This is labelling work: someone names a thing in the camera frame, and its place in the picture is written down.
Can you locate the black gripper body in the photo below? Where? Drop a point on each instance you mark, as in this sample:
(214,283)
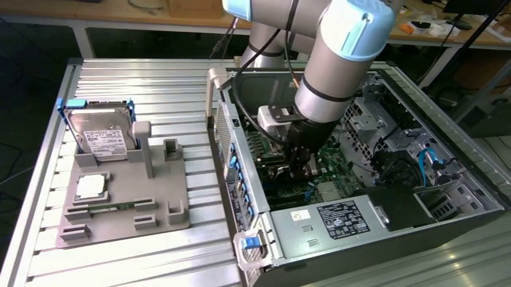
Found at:
(310,134)

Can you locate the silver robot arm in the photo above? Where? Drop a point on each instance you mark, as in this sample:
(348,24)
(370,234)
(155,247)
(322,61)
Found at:
(343,59)

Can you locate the green motherboard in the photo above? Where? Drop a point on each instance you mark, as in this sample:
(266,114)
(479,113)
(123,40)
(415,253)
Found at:
(339,167)

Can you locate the black expansion slot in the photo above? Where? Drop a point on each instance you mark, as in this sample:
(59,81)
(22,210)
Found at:
(287,194)
(291,202)

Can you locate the silver chipset heat sink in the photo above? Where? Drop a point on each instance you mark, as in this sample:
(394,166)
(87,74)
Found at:
(331,191)

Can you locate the metal disk bay cage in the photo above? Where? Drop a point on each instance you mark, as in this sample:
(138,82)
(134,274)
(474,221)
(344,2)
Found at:
(367,119)

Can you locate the blue slot retention clip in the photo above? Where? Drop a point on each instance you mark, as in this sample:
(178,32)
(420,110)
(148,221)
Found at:
(235,164)
(239,178)
(250,210)
(243,192)
(232,148)

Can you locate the silver power supply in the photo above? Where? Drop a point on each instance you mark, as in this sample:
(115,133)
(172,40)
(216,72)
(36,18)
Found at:
(303,236)

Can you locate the black plastic shroud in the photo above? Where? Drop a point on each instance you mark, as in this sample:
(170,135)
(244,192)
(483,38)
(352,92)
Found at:
(399,209)

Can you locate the blue case release latch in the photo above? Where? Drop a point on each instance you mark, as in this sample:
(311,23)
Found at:
(250,243)

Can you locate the black open PC case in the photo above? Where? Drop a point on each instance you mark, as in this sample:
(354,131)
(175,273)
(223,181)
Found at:
(359,263)

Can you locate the grey slotted disk bay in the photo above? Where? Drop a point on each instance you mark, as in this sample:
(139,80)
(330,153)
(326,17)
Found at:
(451,203)

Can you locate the small orange box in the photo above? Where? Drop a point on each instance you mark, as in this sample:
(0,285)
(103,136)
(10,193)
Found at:
(406,27)

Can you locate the wooden workbench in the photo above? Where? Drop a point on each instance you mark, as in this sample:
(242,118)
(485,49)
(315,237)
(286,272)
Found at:
(431,39)
(99,15)

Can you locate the white parts tray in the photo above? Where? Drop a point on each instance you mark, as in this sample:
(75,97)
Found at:
(433,29)

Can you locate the green RAM stick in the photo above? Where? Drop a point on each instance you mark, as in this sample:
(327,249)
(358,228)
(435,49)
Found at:
(114,206)

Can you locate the grey parts rack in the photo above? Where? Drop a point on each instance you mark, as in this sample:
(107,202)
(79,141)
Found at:
(119,221)

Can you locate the silver hard disk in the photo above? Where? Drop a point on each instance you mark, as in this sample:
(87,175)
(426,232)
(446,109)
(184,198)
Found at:
(103,137)

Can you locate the black stand pole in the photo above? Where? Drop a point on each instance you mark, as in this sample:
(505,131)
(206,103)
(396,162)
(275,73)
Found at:
(471,42)

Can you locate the black computer mouse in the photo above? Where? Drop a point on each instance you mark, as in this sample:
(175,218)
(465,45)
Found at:
(461,24)

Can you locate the silver CPU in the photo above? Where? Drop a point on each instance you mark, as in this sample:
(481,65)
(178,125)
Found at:
(91,185)

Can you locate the blue disk caddy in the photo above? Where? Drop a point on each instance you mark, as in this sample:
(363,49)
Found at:
(76,104)

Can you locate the black monitor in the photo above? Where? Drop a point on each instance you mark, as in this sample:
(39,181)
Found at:
(479,6)

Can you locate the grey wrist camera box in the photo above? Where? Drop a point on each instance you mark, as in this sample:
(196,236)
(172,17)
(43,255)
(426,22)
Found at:
(270,122)

